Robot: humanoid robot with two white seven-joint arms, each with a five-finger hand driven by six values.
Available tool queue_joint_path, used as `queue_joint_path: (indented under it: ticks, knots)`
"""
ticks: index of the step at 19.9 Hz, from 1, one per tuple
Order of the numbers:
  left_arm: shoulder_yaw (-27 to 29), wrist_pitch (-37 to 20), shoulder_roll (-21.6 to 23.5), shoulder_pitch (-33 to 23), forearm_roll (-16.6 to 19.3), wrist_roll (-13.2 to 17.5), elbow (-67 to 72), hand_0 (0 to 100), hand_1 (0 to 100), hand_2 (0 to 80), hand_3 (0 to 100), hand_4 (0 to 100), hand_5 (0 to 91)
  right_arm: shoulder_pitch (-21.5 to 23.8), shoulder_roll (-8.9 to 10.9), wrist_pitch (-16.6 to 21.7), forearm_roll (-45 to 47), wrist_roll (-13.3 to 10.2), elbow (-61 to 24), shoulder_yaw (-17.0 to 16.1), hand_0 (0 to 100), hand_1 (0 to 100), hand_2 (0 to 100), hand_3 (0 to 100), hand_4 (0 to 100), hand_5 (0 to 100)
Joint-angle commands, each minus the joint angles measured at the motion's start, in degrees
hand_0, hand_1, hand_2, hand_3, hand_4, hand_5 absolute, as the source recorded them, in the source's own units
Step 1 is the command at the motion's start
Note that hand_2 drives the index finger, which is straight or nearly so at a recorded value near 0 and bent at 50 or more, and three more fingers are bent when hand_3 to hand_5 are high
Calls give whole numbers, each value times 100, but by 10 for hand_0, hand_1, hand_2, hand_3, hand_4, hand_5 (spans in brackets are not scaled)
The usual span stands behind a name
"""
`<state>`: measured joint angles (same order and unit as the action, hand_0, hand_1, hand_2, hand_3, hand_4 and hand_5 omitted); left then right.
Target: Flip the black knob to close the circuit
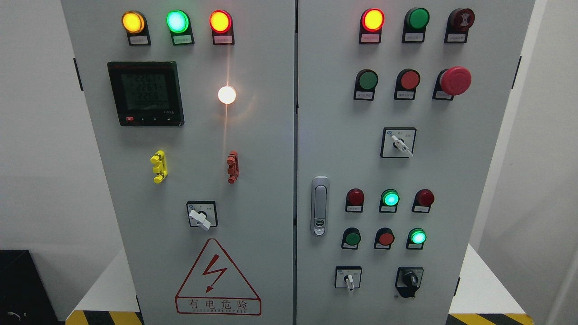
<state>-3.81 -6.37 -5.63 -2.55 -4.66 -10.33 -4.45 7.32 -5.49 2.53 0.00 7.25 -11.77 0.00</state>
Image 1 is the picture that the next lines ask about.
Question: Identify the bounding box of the black rotary knob switch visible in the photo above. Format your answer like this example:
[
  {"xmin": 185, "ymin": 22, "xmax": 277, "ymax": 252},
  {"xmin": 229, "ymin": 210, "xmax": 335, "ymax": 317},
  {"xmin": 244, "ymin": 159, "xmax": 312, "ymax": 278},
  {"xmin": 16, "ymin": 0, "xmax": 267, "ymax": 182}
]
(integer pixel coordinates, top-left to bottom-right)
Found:
[{"xmin": 396, "ymin": 267, "xmax": 424, "ymax": 298}]

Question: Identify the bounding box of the red terminal connector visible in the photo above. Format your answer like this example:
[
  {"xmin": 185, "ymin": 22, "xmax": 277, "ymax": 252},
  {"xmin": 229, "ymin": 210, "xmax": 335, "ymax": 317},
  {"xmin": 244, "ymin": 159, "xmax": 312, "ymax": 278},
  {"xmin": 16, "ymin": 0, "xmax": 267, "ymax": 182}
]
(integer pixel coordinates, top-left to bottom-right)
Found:
[{"xmin": 226, "ymin": 150, "xmax": 239, "ymax": 184}]

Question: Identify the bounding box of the dark red indicator light left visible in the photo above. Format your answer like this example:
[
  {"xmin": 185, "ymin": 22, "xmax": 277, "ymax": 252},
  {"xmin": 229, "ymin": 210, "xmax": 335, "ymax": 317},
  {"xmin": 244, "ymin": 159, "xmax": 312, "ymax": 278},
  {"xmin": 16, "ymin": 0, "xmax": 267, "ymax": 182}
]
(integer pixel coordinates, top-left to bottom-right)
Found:
[{"xmin": 345, "ymin": 188, "xmax": 365, "ymax": 213}]

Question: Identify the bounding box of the white lit indicator light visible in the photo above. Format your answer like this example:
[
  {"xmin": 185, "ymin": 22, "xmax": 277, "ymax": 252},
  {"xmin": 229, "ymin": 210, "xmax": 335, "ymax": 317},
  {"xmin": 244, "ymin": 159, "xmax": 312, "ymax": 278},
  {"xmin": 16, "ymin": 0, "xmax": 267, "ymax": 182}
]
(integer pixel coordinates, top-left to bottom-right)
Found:
[{"xmin": 218, "ymin": 86, "xmax": 237, "ymax": 105}]

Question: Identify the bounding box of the green push button lower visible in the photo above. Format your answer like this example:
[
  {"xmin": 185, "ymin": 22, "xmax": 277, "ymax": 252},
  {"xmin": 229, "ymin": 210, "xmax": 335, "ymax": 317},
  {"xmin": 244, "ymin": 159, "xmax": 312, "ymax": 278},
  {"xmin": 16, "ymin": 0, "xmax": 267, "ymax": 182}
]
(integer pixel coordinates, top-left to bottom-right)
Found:
[{"xmin": 341, "ymin": 227, "xmax": 361, "ymax": 250}]

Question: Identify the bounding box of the green lit indicator light middle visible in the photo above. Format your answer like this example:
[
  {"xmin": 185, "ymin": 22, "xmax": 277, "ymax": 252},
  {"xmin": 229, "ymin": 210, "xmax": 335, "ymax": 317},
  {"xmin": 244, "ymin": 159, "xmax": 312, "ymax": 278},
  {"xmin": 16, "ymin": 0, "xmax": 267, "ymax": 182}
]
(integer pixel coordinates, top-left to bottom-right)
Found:
[{"xmin": 378, "ymin": 189, "xmax": 399, "ymax": 213}]

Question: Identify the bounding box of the green lit indicator light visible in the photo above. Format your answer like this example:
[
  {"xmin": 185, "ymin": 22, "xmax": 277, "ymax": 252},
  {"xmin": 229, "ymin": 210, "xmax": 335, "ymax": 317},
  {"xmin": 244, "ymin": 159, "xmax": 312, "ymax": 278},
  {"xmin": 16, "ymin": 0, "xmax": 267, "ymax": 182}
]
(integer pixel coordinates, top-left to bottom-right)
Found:
[
  {"xmin": 378, "ymin": 189, "xmax": 399, "ymax": 213},
  {"xmin": 166, "ymin": 9, "xmax": 195, "ymax": 46}
]

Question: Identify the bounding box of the grey electrical cabinet left door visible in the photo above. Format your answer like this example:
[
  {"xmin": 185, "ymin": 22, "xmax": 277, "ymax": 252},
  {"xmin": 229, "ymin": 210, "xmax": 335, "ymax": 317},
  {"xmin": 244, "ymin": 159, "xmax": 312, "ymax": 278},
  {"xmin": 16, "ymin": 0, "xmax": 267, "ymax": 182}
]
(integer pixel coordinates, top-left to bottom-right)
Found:
[{"xmin": 62, "ymin": 0, "xmax": 295, "ymax": 325}]

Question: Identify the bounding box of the grey electrical cabinet door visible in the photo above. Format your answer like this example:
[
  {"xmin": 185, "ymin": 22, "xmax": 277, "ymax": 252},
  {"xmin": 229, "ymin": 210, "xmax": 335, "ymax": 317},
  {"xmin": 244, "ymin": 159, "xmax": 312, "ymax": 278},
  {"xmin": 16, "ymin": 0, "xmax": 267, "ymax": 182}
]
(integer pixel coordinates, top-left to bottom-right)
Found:
[
  {"xmin": 62, "ymin": 0, "xmax": 295, "ymax": 325},
  {"xmin": 296, "ymin": 0, "xmax": 535, "ymax": 325}
]

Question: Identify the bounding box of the green push button upper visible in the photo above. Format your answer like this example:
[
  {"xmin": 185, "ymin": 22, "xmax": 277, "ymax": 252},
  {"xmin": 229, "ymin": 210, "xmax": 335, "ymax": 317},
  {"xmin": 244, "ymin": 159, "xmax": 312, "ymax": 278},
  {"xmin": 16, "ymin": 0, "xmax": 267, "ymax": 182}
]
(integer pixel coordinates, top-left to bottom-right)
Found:
[{"xmin": 354, "ymin": 69, "xmax": 378, "ymax": 101}]

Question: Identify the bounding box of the red push button lower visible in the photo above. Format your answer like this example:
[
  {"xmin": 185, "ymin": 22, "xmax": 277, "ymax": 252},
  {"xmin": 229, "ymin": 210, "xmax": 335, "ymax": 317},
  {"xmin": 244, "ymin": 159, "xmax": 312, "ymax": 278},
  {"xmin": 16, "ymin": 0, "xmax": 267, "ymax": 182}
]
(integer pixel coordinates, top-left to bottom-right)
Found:
[{"xmin": 373, "ymin": 227, "xmax": 395, "ymax": 250}]

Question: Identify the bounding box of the red push button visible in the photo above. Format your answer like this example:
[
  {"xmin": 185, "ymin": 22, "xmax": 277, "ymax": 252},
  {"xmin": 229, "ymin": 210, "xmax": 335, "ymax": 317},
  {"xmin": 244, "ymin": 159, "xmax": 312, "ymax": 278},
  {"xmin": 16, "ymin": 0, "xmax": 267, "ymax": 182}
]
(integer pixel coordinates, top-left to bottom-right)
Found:
[
  {"xmin": 373, "ymin": 227, "xmax": 395, "ymax": 250},
  {"xmin": 394, "ymin": 69, "xmax": 420, "ymax": 100}
]

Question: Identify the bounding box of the grey electrical cabinet right door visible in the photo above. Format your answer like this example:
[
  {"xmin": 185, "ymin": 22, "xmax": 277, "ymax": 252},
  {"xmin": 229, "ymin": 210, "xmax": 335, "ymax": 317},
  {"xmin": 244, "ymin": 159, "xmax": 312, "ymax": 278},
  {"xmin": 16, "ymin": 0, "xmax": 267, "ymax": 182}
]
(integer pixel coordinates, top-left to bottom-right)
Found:
[{"xmin": 296, "ymin": 0, "xmax": 535, "ymax": 325}]

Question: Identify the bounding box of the yellow terminal connector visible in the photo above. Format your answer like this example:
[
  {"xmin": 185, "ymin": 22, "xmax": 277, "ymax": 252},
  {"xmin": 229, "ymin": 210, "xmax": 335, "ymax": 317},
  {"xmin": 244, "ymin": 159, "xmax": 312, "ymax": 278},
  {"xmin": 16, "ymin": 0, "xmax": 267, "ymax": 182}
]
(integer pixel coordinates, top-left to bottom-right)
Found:
[{"xmin": 150, "ymin": 150, "xmax": 168, "ymax": 184}]

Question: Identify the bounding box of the red electrical hazard warning sign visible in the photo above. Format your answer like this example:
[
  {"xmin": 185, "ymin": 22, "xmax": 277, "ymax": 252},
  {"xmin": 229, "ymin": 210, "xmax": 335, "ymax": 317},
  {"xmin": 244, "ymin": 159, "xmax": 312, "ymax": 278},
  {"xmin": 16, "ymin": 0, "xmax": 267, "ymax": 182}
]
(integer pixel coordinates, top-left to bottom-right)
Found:
[{"xmin": 175, "ymin": 238, "xmax": 262, "ymax": 316}]

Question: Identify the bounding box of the red push button upper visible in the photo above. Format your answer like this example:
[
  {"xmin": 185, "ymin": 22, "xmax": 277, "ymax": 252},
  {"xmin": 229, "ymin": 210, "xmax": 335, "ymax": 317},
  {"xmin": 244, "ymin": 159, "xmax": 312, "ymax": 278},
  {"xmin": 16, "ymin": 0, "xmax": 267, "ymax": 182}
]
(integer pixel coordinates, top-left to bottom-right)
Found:
[{"xmin": 394, "ymin": 69, "xmax": 420, "ymax": 100}]

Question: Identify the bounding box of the green illuminated push button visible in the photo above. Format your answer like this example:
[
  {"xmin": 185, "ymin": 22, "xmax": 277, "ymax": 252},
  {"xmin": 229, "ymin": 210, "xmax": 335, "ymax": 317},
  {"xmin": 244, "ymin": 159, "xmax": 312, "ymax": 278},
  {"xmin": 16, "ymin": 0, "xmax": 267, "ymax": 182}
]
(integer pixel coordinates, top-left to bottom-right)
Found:
[{"xmin": 406, "ymin": 227, "xmax": 427, "ymax": 250}]

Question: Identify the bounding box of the red lit indicator light left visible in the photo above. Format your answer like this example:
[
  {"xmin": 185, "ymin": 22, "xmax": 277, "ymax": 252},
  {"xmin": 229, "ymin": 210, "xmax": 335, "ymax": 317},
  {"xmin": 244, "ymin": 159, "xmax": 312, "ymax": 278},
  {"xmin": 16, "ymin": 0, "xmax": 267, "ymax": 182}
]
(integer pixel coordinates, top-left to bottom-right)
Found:
[{"xmin": 209, "ymin": 9, "xmax": 235, "ymax": 45}]

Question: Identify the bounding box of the red lit indicator light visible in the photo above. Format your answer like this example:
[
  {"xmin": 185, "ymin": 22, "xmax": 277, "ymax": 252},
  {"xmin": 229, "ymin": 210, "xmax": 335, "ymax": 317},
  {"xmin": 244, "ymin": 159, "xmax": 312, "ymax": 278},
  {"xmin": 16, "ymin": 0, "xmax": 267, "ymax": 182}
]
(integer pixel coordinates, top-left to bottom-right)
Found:
[
  {"xmin": 209, "ymin": 9, "xmax": 235, "ymax": 45},
  {"xmin": 359, "ymin": 8, "xmax": 385, "ymax": 44}
]

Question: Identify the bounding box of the black digital power meter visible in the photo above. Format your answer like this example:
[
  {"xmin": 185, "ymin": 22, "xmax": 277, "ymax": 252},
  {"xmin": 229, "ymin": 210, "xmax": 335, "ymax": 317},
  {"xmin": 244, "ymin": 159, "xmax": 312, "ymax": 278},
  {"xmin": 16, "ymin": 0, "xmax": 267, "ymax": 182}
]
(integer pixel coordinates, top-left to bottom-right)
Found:
[{"xmin": 107, "ymin": 61, "xmax": 185, "ymax": 127}]

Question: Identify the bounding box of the red lit indicator light right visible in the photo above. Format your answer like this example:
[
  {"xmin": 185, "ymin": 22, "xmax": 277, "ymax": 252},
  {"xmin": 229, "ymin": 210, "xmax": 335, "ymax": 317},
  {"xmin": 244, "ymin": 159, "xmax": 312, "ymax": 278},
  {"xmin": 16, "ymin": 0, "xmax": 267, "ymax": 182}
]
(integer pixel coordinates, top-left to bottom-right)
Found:
[{"xmin": 359, "ymin": 8, "xmax": 385, "ymax": 44}]

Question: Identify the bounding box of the green lit indicator light top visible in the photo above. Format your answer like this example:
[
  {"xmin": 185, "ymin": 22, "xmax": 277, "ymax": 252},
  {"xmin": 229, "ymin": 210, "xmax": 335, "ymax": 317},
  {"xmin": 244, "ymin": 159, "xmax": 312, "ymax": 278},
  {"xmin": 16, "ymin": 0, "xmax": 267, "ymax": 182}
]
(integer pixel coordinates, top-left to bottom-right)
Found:
[{"xmin": 166, "ymin": 9, "xmax": 195, "ymax": 46}]

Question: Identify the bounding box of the red emergency stop button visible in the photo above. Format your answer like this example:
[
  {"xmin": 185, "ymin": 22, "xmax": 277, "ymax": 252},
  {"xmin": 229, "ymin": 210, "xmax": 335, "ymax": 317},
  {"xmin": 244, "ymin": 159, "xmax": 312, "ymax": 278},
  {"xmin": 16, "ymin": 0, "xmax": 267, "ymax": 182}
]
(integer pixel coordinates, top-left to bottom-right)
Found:
[{"xmin": 432, "ymin": 66, "xmax": 471, "ymax": 101}]

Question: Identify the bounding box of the green unlit indicator light top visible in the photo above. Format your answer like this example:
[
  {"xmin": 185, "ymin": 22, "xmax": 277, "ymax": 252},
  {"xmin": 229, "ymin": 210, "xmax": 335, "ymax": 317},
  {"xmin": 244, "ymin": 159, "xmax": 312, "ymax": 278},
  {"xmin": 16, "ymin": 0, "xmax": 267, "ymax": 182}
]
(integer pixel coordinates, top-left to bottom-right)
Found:
[{"xmin": 402, "ymin": 7, "xmax": 430, "ymax": 43}]

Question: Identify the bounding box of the yellow indicator light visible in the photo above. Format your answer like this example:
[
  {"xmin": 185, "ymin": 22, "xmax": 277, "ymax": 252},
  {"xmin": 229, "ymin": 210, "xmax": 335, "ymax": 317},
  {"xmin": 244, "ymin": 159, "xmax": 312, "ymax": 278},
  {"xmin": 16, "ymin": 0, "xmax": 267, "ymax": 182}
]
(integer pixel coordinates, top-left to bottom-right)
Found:
[{"xmin": 122, "ymin": 10, "xmax": 151, "ymax": 46}]

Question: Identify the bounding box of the dark red buzzer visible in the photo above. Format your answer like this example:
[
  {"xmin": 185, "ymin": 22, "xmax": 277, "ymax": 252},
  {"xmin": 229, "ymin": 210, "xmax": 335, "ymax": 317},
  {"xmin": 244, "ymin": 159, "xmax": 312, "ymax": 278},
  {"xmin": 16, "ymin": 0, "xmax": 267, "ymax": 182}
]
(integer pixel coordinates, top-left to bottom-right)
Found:
[{"xmin": 444, "ymin": 8, "xmax": 475, "ymax": 43}]

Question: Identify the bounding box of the white platform with hazard stripes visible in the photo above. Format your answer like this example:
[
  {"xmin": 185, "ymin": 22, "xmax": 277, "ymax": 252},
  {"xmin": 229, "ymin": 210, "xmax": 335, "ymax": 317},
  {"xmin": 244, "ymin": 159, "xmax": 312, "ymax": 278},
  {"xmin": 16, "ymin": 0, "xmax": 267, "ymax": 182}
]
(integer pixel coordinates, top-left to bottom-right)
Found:
[{"xmin": 66, "ymin": 246, "xmax": 533, "ymax": 325}]

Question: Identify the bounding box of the black box lower left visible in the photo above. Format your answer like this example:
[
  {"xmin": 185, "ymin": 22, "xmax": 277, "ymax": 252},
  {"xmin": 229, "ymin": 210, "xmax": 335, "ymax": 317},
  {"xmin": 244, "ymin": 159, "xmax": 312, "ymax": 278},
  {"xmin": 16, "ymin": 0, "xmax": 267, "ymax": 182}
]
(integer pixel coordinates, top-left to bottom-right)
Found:
[{"xmin": 0, "ymin": 250, "xmax": 59, "ymax": 325}]

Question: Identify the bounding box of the silver door handle lock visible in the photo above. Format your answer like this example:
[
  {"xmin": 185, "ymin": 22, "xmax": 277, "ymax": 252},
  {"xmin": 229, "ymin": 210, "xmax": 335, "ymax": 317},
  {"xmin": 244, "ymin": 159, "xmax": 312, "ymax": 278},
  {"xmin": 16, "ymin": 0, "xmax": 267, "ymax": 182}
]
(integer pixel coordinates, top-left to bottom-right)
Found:
[{"xmin": 310, "ymin": 176, "xmax": 330, "ymax": 237}]

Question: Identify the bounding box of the white selector switch left door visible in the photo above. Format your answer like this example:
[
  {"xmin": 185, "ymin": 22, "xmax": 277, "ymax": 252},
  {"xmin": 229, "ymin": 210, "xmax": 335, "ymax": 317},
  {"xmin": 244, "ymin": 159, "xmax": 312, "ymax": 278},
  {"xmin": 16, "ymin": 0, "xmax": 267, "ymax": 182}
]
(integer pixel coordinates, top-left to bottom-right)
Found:
[{"xmin": 186, "ymin": 201, "xmax": 219, "ymax": 231}]

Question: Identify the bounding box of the white selector switch upper right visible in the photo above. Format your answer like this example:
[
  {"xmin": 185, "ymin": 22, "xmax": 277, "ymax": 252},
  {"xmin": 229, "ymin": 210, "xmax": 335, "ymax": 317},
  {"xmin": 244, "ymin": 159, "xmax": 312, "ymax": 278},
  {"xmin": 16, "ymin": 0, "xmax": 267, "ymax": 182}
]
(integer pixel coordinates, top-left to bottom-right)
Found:
[{"xmin": 380, "ymin": 127, "xmax": 417, "ymax": 158}]

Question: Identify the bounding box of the white selector switch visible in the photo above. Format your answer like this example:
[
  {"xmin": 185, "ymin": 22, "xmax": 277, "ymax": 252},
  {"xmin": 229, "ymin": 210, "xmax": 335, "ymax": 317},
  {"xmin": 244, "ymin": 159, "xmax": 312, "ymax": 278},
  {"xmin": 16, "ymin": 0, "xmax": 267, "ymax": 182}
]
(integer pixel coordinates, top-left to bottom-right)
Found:
[
  {"xmin": 380, "ymin": 127, "xmax": 417, "ymax": 158},
  {"xmin": 334, "ymin": 266, "xmax": 363, "ymax": 292}
]

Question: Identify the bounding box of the white selector switch lower right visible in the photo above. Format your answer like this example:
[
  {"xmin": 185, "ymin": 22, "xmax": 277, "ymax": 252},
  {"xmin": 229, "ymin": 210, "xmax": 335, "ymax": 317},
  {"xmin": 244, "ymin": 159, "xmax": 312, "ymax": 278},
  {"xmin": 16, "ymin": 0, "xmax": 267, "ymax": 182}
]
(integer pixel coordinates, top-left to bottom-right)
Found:
[{"xmin": 334, "ymin": 266, "xmax": 363, "ymax": 292}]

